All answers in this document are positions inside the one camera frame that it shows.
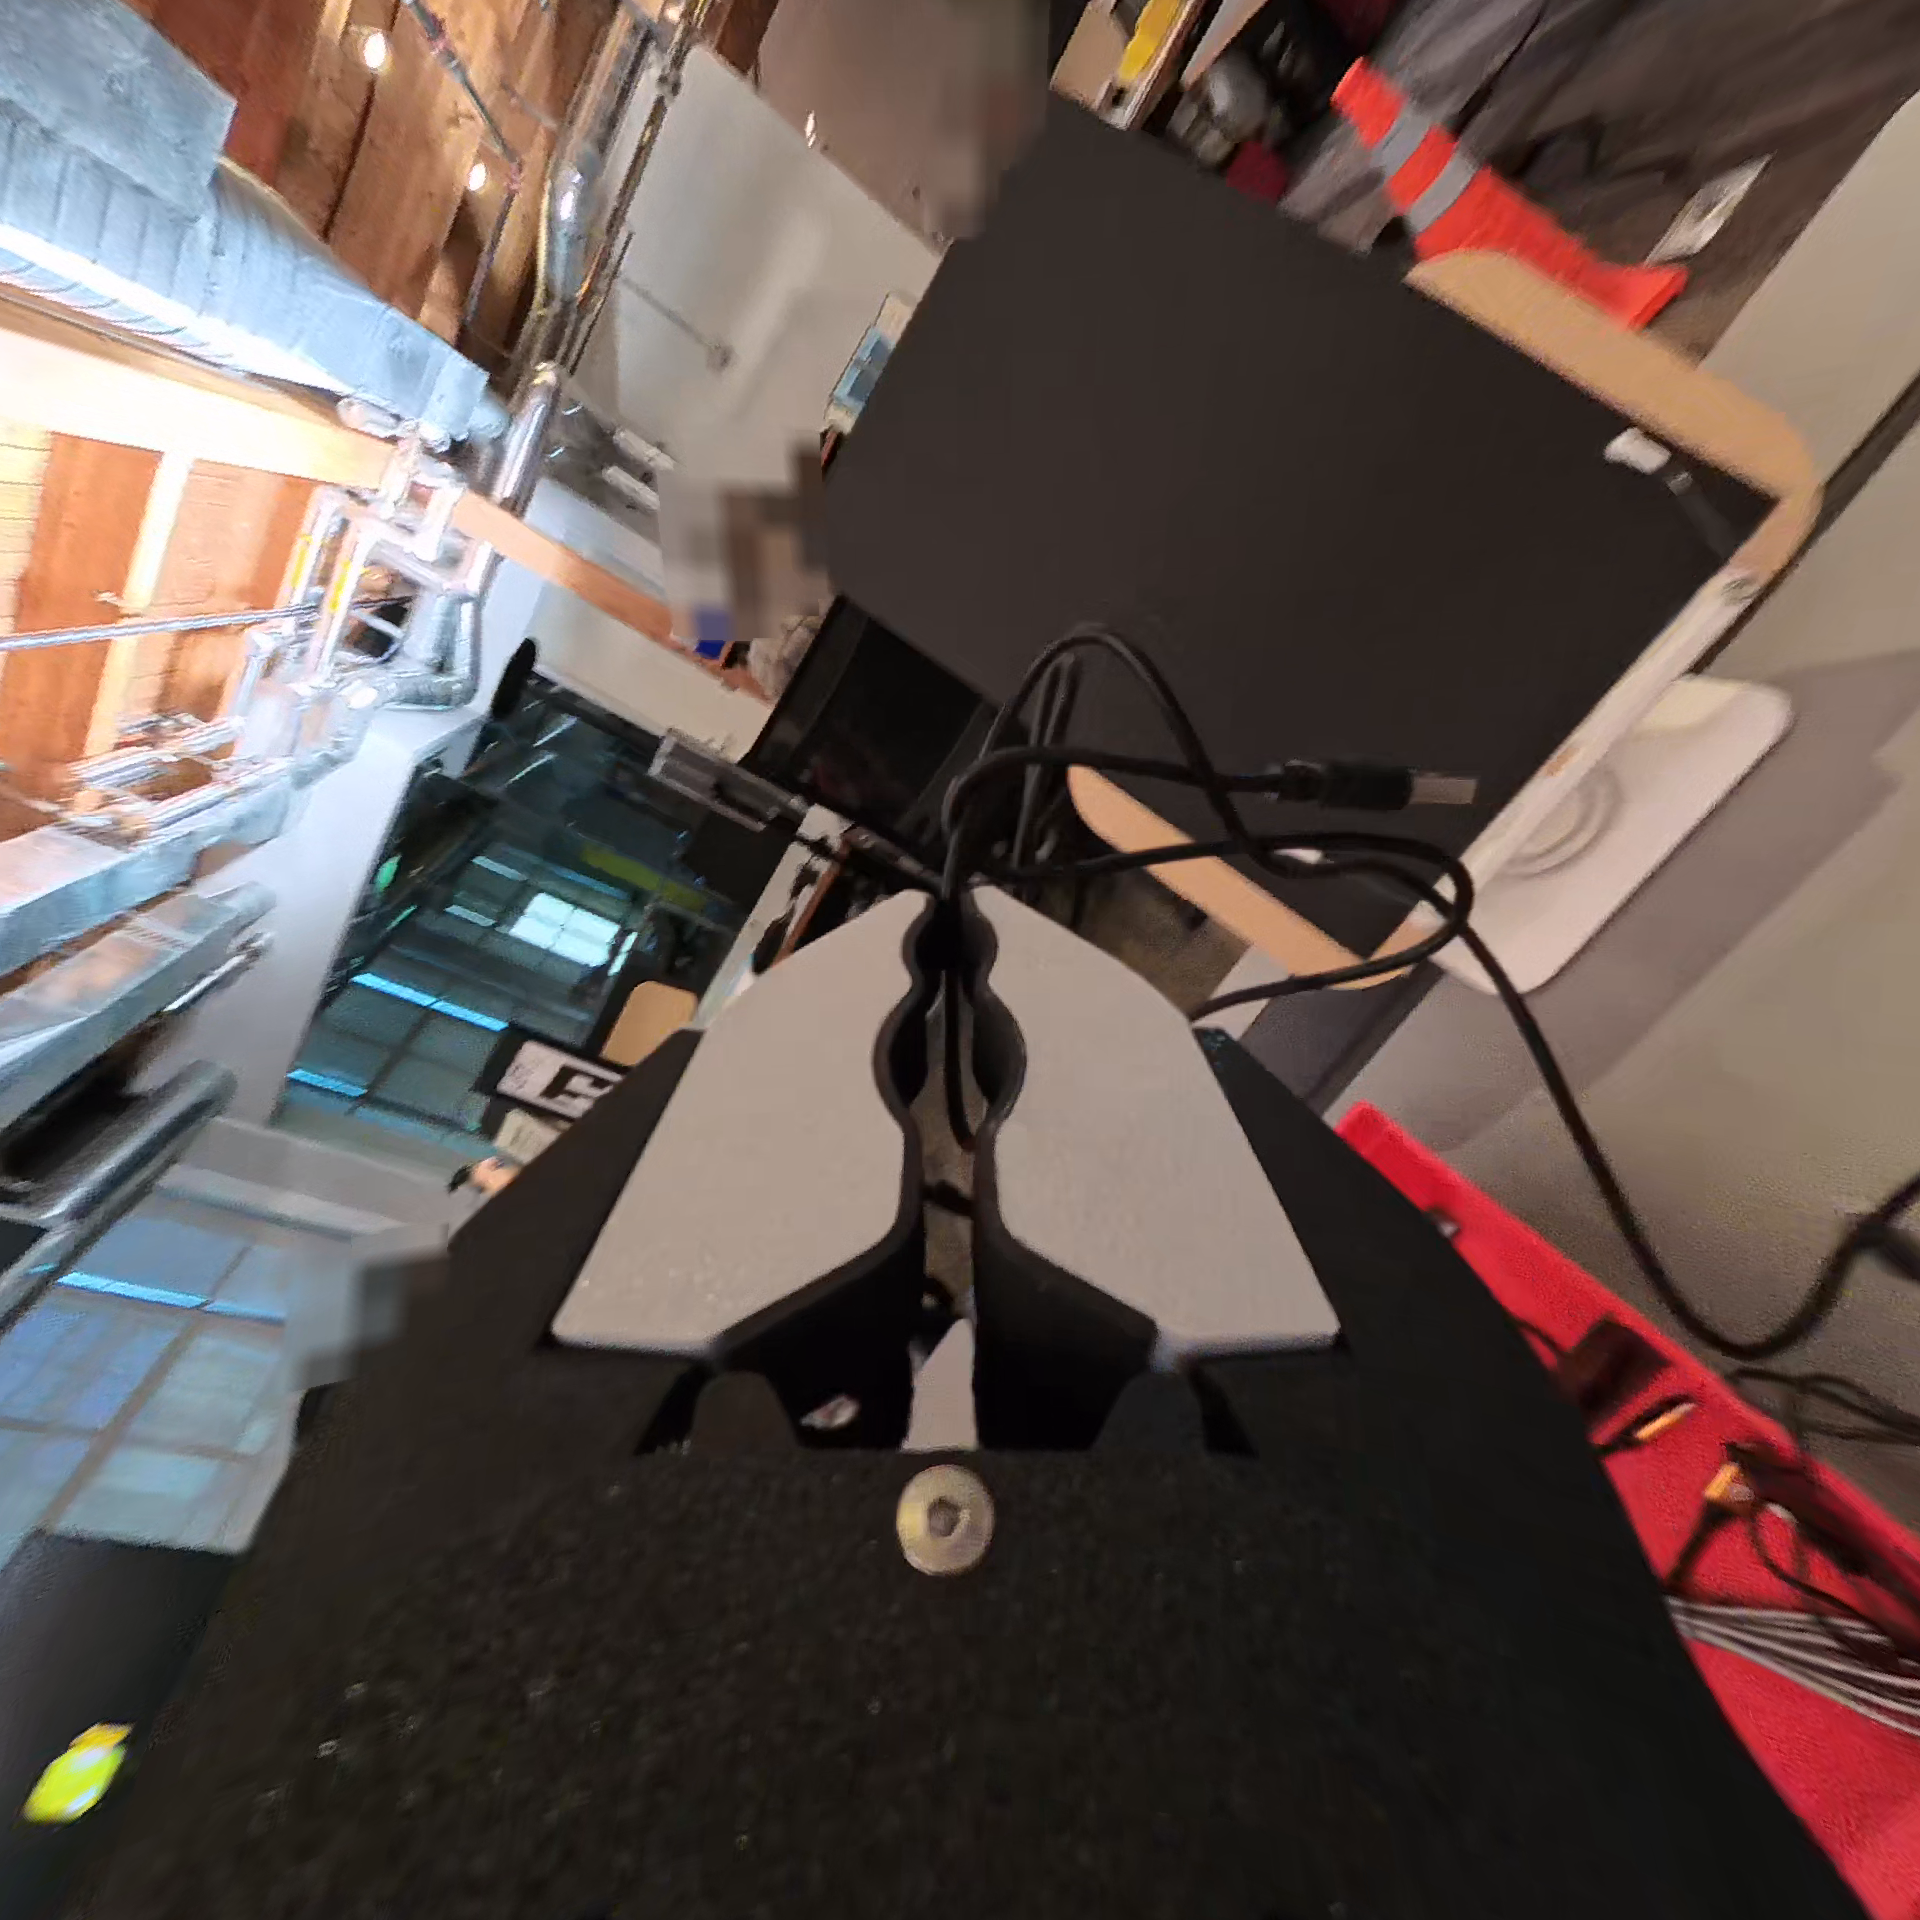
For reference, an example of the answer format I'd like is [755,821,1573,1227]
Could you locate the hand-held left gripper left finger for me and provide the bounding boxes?
[556,893,932,1413]

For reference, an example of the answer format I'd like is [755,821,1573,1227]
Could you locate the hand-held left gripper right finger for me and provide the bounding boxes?
[966,887,1345,1413]

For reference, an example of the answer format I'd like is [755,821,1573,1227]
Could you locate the printed tag sign stand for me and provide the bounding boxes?
[478,1033,650,1162]

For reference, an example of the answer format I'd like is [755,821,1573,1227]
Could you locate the braided grey cable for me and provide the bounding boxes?
[1663,1590,1920,1750]

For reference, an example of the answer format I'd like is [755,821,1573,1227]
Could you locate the black cable gold plug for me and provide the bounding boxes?
[1620,1387,1920,1638]

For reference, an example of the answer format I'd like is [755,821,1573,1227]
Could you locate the red plastic bin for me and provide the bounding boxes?
[1332,1101,1920,1920]

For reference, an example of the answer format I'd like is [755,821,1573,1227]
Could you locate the thick black cable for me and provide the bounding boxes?
[643,621,1920,1370]

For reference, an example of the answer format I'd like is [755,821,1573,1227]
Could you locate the grey desk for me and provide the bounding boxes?
[1246,168,1920,1443]

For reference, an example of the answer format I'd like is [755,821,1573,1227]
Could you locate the orange traffic cone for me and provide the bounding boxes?
[1327,54,1701,337]

